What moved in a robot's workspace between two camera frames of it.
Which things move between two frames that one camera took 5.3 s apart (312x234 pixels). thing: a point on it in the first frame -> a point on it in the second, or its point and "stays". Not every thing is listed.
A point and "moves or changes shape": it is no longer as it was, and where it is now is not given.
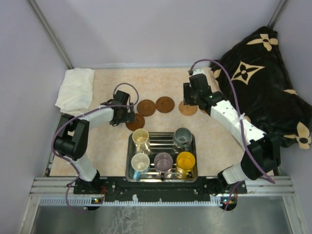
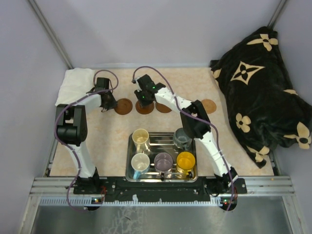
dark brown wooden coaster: x=138 y=124 moves or changes shape
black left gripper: x=130 y=116 -> x=111 y=106
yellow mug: x=185 y=161 stays
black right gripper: x=186 y=89 -> x=137 y=93
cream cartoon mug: x=140 y=137 stays
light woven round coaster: x=187 y=109 moves or changes shape
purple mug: x=163 y=162 stays
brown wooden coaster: x=146 y=107 stays
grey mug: x=183 y=138 stays
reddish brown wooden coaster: x=165 y=104 stays
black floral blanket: x=266 y=97 stays
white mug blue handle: x=140 y=164 stays
